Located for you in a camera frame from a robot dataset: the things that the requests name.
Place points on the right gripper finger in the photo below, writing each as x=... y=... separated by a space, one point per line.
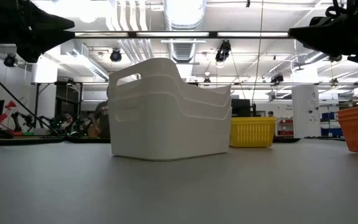
x=328 y=21
x=325 y=40

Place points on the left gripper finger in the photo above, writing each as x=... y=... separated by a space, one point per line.
x=39 y=43
x=48 y=21

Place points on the shelf with red bins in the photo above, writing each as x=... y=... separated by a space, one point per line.
x=286 y=121

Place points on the black metal rack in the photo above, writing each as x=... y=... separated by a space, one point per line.
x=68 y=93

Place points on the red desk lamp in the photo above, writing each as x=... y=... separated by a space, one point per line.
x=10 y=104

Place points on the white tall cabinet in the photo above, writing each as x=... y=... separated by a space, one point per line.
x=304 y=112

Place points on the black background robot equipment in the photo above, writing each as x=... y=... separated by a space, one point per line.
x=26 y=119

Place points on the blue storage bins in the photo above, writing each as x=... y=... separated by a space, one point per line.
x=331 y=124

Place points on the person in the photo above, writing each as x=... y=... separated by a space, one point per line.
x=102 y=118

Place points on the overhead light bar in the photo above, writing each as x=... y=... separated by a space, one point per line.
x=213 y=35

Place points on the black hanging ceiling camera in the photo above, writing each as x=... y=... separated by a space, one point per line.
x=335 y=58
x=116 y=56
x=10 y=60
x=225 y=48
x=277 y=77

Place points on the black aluminium table frame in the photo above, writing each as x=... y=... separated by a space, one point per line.
x=26 y=140

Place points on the silver ventilation duct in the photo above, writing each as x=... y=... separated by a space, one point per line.
x=185 y=15

